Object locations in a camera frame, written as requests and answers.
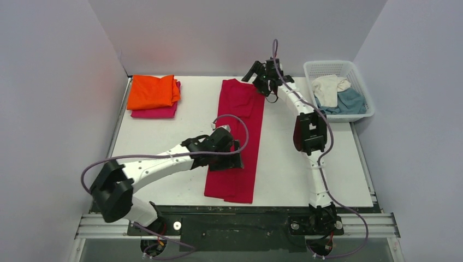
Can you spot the blue cloth in basket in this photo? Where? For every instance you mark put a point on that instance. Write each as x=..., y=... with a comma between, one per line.
x=349, y=102

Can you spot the aluminium rail frame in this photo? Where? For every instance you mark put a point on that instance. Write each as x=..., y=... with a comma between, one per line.
x=97, y=240

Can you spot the folded orange t-shirt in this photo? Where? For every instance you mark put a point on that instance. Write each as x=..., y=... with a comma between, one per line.
x=150, y=92

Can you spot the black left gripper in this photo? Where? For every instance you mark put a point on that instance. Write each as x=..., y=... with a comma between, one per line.
x=224, y=161

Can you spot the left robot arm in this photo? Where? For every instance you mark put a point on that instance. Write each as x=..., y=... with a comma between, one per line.
x=114, y=187

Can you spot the white cloth in basket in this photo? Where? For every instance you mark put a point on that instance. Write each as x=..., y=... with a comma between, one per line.
x=326, y=88

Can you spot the white plastic basket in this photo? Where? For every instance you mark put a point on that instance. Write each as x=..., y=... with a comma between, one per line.
x=346, y=69

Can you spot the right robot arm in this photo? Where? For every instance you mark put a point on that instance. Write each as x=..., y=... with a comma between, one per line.
x=310, y=133

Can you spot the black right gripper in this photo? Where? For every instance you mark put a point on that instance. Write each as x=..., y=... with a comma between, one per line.
x=262, y=73

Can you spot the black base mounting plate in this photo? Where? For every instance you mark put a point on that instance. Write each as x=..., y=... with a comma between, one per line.
x=240, y=228

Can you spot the folded pink t-shirt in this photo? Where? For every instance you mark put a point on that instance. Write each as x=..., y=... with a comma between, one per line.
x=167, y=112

